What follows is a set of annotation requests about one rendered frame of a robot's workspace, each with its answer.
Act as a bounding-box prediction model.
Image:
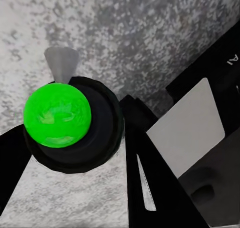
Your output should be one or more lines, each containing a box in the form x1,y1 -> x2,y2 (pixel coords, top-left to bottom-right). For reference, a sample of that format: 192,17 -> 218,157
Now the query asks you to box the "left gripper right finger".
124,121 -> 211,228

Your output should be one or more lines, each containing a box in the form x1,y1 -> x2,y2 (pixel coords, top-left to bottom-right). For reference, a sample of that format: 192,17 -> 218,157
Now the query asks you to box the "insectifuge atomizer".
23,46 -> 125,174

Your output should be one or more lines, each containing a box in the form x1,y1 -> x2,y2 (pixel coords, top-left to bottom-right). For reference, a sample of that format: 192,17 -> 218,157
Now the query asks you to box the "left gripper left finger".
0,124 -> 32,216

